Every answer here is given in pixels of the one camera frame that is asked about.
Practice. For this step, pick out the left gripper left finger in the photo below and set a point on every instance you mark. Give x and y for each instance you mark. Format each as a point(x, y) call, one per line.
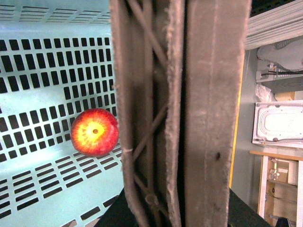
point(148, 39)

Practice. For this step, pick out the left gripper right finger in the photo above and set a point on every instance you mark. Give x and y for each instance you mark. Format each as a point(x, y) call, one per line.
point(215, 47)

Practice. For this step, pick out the light blue plastic basket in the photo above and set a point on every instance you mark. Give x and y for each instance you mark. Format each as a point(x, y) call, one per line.
point(55, 62)

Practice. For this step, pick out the red yellow apple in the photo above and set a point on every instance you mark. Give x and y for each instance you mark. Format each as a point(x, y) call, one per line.
point(95, 132)

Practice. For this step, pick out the white curtain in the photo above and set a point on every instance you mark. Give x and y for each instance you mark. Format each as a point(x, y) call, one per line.
point(275, 25)

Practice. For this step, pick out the white wooden shelf unit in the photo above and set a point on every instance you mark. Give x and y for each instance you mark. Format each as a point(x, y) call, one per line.
point(280, 188)

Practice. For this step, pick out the lower black display tray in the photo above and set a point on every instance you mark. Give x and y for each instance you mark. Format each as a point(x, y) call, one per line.
point(240, 214)

